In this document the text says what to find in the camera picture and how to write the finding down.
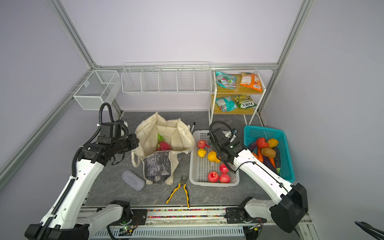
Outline pink dragon fruit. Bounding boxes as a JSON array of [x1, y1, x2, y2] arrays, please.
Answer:
[[157, 134, 172, 151]]

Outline cream canvas tote bag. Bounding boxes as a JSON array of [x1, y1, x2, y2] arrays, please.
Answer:
[[132, 113, 195, 185]]

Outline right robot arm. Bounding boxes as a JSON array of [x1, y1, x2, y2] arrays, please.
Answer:
[[208, 121, 309, 233]]

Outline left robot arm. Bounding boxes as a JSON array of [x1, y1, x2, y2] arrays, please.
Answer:
[[25, 103, 139, 240]]

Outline teal snack bag lower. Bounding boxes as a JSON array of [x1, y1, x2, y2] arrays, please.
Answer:
[[216, 96, 238, 113]]

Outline teal snack bag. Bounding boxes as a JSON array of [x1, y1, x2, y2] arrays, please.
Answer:
[[216, 96, 238, 113], [215, 72, 237, 90]]

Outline green snack bag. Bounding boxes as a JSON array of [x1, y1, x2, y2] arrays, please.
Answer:
[[232, 95, 257, 110]]

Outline teal snack bag top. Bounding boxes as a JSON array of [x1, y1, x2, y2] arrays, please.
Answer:
[[215, 72, 237, 90]]

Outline orange snack bag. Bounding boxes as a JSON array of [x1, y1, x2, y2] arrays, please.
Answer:
[[240, 72, 263, 92]]

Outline yellow pear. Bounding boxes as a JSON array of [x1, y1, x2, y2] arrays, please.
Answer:
[[207, 151, 221, 163]]

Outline red apple middle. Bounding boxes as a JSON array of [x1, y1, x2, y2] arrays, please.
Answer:
[[220, 164, 230, 174]]

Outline red apple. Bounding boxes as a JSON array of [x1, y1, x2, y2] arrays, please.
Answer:
[[207, 172, 220, 183], [197, 140, 206, 149], [220, 164, 230, 174], [219, 173, 231, 184]]

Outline red apple back left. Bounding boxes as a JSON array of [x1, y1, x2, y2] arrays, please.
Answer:
[[197, 140, 206, 149]]

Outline teal plastic vegetable basket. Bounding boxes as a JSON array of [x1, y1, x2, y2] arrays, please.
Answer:
[[244, 126, 296, 183]]

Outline red apple front right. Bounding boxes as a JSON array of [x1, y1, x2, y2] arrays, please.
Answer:
[[219, 173, 231, 184]]

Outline orange carrot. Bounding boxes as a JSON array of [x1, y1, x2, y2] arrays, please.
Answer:
[[253, 149, 277, 169]]

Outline red bell pepper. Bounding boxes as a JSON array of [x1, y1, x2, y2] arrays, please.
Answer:
[[256, 138, 269, 149]]

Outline red apple front left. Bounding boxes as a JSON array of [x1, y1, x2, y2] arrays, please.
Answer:
[[207, 172, 220, 183]]

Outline white plastic fruit basket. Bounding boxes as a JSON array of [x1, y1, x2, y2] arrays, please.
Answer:
[[189, 130, 240, 187]]

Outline black marker pen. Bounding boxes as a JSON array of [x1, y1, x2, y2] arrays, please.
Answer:
[[190, 122, 196, 133]]

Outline purple eggplant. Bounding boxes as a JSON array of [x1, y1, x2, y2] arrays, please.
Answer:
[[248, 142, 279, 174]]

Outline brown potato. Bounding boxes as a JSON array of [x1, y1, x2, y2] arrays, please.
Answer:
[[261, 147, 276, 159]]

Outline grey fabric glasses case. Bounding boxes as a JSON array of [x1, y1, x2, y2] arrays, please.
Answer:
[[122, 170, 146, 191]]

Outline yellow bell pepper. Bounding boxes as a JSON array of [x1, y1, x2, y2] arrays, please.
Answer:
[[267, 139, 279, 149]]

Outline white wooden two-tier shelf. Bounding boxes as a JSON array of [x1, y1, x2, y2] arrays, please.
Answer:
[[209, 71, 267, 125]]

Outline black tripod leg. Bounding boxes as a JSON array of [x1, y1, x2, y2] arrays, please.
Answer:
[[355, 221, 384, 240]]

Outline white mesh wall box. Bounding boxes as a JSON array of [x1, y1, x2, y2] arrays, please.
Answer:
[[74, 70, 122, 111]]

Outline yellow handled pliers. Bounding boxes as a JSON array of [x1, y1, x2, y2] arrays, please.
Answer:
[[165, 175, 191, 208]]

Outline white wire wall basket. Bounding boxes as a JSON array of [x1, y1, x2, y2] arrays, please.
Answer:
[[121, 63, 214, 94]]

